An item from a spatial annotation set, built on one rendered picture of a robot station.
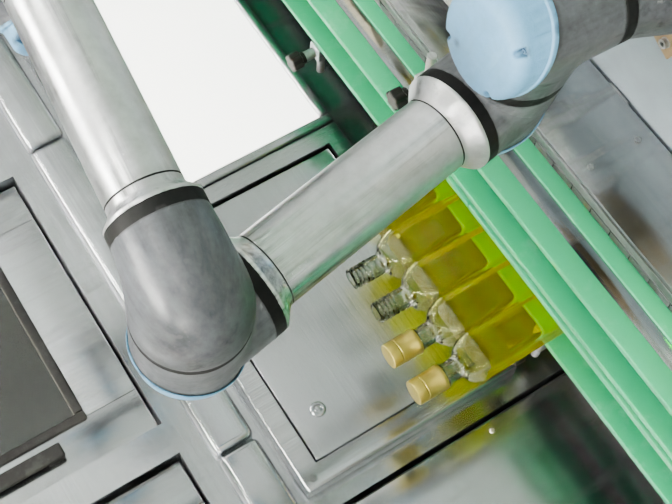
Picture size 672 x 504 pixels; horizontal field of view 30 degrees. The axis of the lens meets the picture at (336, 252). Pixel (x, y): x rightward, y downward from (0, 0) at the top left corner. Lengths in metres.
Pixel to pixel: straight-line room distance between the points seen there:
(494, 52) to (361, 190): 0.18
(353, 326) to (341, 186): 0.55
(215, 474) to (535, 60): 0.77
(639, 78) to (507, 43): 0.46
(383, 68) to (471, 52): 0.55
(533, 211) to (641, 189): 0.13
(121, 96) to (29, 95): 0.86
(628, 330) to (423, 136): 0.39
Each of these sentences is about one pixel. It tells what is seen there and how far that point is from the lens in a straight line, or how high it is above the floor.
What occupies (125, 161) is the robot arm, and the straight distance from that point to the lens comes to 1.08.
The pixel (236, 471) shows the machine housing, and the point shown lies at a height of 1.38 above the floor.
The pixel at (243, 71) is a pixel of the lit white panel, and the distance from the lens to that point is 1.95.
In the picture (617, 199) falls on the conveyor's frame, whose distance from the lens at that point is 1.57.
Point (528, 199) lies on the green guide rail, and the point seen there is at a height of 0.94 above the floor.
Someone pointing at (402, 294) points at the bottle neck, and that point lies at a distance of 1.61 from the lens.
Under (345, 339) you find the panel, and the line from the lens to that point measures 1.74.
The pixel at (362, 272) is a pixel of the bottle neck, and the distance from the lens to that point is 1.63.
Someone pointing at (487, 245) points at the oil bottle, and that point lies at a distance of 1.64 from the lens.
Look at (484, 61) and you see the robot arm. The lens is 1.21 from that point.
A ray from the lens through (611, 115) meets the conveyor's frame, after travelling 1.63.
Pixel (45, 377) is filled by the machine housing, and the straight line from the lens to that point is 1.79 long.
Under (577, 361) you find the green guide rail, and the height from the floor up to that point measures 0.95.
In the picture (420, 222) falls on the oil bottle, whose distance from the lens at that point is 1.65.
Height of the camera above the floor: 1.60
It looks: 16 degrees down
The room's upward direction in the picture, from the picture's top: 119 degrees counter-clockwise
